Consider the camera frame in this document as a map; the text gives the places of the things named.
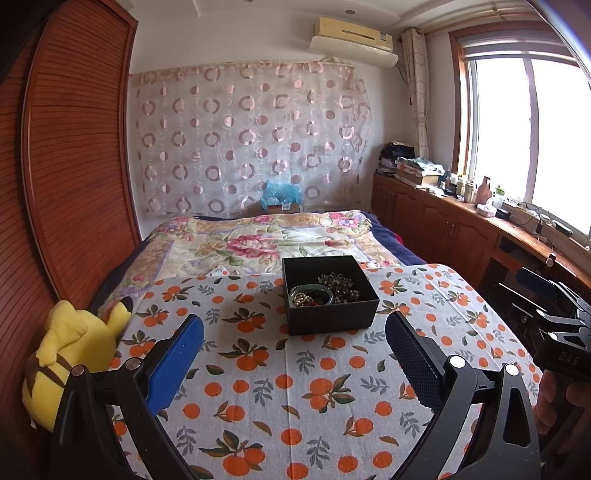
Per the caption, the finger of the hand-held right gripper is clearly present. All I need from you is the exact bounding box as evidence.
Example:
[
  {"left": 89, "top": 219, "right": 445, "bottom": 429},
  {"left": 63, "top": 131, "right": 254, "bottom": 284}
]
[
  {"left": 516, "top": 267, "right": 561, "bottom": 301},
  {"left": 489, "top": 282, "right": 550, "bottom": 333}
]

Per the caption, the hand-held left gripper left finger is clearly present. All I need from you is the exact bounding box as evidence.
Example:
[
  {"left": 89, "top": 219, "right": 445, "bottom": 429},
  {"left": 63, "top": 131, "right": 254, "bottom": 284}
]
[{"left": 48, "top": 314, "right": 205, "bottom": 480}]

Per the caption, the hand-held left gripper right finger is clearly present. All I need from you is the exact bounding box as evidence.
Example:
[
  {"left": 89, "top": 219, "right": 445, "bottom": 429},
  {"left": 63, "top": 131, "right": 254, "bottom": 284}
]
[{"left": 385, "top": 311, "right": 541, "bottom": 480}]

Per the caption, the black jewelry box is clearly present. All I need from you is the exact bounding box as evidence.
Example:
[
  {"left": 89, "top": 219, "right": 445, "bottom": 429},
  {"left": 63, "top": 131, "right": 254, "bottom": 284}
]
[{"left": 281, "top": 255, "right": 380, "bottom": 336}]

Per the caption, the person's right hand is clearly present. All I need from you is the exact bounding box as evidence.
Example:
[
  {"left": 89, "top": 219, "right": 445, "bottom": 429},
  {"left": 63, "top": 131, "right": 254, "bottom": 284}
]
[{"left": 536, "top": 369, "right": 591, "bottom": 441}]

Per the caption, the pink bottle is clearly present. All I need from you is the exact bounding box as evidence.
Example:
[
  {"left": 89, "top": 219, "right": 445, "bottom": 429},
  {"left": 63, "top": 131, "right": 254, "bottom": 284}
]
[{"left": 475, "top": 175, "right": 494, "bottom": 206}]

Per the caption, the yellow plush toy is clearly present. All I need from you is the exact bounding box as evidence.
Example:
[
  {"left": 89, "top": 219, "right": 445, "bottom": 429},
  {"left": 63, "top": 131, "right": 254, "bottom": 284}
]
[{"left": 22, "top": 300, "right": 134, "bottom": 432}]

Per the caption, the wooden cabinet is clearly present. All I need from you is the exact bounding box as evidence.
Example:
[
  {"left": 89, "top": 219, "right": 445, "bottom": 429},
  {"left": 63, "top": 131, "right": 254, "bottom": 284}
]
[{"left": 372, "top": 172, "right": 591, "bottom": 305}]

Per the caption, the black bangle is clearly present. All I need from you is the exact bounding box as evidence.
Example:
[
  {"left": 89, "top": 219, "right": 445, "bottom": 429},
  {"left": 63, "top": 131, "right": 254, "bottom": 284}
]
[{"left": 289, "top": 284, "right": 335, "bottom": 307}]

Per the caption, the orange fruit print cloth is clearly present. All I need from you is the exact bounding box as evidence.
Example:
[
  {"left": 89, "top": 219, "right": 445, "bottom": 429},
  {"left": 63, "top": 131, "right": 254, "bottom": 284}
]
[{"left": 92, "top": 263, "right": 543, "bottom": 480}]

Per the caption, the dark blue bed sheet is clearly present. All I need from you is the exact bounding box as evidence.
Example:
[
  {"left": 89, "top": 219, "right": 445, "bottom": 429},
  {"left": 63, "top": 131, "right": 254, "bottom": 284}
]
[{"left": 365, "top": 213, "right": 428, "bottom": 267}]

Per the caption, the floral blanket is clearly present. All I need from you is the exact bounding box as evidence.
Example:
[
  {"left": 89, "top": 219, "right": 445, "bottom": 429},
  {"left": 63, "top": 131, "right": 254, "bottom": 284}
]
[{"left": 90, "top": 210, "right": 407, "bottom": 319}]

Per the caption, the window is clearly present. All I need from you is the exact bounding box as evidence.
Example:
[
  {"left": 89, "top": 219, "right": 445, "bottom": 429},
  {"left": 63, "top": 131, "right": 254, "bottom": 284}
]
[{"left": 445, "top": 21, "right": 591, "bottom": 236}]

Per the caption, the pile of folded clothes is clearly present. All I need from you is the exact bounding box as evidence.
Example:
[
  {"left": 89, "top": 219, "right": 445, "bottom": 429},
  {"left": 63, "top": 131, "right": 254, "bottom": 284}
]
[{"left": 379, "top": 142, "right": 416, "bottom": 175}]

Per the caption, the blue plastic bag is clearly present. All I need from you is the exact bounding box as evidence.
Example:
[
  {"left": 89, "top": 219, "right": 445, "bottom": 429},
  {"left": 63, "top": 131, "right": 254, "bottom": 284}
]
[{"left": 260, "top": 180, "right": 303, "bottom": 208}]

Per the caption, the beige window curtain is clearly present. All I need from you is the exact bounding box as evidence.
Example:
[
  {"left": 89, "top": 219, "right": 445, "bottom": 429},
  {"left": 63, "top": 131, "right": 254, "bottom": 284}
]
[{"left": 401, "top": 28, "right": 431, "bottom": 162}]

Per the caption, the wooden slatted wardrobe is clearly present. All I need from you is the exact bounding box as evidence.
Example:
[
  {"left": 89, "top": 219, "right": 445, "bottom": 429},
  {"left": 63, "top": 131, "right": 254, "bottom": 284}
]
[{"left": 0, "top": 0, "right": 143, "bottom": 480}]

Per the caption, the sheer circle pattern curtain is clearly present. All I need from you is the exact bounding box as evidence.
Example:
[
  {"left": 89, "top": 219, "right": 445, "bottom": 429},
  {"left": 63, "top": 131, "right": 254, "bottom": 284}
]
[{"left": 129, "top": 60, "right": 372, "bottom": 219}]

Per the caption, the white air conditioner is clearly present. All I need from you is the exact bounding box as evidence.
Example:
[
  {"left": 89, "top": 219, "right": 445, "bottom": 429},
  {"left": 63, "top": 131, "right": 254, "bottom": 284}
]
[{"left": 309, "top": 16, "right": 399, "bottom": 70}]

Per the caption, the bronze flower necklace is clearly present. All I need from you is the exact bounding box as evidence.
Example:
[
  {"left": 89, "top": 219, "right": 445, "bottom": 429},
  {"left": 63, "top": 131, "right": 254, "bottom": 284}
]
[{"left": 317, "top": 272, "right": 364, "bottom": 304}]

